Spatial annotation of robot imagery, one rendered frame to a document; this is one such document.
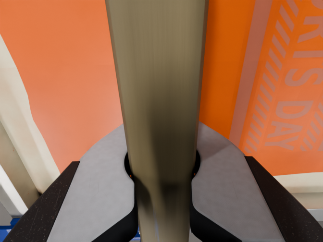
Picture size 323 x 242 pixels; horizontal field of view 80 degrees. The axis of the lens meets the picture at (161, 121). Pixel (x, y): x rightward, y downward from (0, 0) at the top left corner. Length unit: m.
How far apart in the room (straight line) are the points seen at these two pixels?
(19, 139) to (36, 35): 0.16
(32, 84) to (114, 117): 0.11
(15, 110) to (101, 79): 0.13
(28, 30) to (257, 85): 0.29
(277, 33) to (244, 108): 0.10
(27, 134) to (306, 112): 0.41
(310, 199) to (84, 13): 0.47
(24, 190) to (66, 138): 0.13
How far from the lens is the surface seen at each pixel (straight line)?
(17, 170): 0.39
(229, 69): 0.27
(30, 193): 0.43
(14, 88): 0.32
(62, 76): 0.28
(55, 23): 0.27
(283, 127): 0.35
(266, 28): 0.27
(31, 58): 0.29
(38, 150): 0.37
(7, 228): 0.46
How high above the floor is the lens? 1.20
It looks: 59 degrees down
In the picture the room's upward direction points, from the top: 178 degrees clockwise
